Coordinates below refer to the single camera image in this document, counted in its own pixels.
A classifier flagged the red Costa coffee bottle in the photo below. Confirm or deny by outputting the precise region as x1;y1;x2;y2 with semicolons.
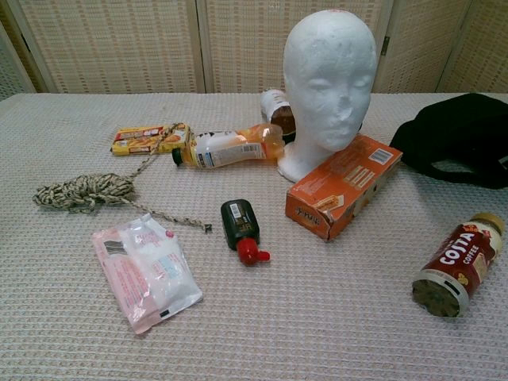
411;212;507;319

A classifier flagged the orange cardboard box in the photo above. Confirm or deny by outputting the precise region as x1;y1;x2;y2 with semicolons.
284;134;404;243

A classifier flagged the black bottle with red cap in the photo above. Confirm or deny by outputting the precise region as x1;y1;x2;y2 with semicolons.
220;198;272;267

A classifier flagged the black baseball cap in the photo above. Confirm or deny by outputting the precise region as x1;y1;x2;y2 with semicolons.
389;92;508;191

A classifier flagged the woven folding screen panel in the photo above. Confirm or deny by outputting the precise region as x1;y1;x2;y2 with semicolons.
0;0;49;101
6;0;208;95
435;0;508;96
196;0;394;95
375;0;474;95

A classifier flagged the orange juice bottle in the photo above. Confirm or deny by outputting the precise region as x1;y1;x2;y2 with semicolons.
171;123;287;171

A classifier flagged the beige black braided rope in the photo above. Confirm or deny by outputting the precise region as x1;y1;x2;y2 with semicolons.
32;121;216;235

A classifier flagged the white foam mannequin head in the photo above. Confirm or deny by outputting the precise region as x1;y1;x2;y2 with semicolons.
276;9;379;184

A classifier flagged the white woven tablecloth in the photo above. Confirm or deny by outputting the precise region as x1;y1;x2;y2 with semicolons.
0;91;508;381

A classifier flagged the white milk tea bottle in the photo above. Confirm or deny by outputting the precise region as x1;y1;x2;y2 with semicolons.
260;89;298;144

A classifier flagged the yellow snack box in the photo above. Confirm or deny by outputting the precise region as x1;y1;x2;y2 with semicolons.
110;121;192;157

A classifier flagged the pink wet wipes pack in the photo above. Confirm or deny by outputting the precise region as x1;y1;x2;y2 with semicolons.
90;212;204;335

